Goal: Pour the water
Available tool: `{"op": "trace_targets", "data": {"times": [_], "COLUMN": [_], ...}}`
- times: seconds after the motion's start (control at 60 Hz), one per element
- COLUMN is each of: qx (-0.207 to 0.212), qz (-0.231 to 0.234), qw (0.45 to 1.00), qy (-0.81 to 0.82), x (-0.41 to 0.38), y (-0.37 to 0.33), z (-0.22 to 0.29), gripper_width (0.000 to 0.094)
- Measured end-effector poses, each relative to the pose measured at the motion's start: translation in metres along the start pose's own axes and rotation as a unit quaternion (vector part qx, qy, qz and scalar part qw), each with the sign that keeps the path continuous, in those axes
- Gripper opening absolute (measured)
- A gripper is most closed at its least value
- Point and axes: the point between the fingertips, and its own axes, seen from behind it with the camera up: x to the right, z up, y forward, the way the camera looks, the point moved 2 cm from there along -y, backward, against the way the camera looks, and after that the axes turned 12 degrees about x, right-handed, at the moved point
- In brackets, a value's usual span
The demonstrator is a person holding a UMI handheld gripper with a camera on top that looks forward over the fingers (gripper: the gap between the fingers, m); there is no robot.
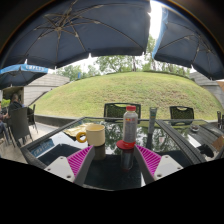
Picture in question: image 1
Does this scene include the cream cup with yellow handle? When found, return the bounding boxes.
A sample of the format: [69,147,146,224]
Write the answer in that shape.
[75,123,106,148]

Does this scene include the dark wicker chair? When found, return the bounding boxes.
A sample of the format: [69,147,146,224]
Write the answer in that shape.
[8,106,34,148]
[103,102,142,123]
[169,105,195,126]

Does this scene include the dark wicker chairs group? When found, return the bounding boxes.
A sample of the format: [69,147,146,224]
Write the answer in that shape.
[216,111,224,129]

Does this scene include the light blue parasol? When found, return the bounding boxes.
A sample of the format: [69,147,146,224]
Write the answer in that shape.
[0,63,50,90]

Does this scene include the small glass ashtray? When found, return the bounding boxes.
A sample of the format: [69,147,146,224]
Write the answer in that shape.
[189,124,201,133]

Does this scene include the person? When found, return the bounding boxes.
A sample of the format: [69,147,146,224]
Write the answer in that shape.
[0,105,10,141]
[8,93,25,112]

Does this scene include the clear bottle with red cap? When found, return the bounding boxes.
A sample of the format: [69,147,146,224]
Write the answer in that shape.
[121,105,139,144]

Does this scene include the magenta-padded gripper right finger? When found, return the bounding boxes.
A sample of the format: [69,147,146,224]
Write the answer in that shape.
[132,144,185,186]

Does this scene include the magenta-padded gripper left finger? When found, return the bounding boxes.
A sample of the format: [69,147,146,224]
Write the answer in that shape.
[44,144,98,187]

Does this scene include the flat round red coaster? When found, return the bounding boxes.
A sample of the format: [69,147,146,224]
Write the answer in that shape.
[115,139,137,151]

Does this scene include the dark blue parasol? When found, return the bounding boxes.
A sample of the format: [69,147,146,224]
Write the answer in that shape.
[0,0,153,69]
[151,4,224,81]

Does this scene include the grey squeeze tube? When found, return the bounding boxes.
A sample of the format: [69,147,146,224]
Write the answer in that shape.
[147,106,159,135]

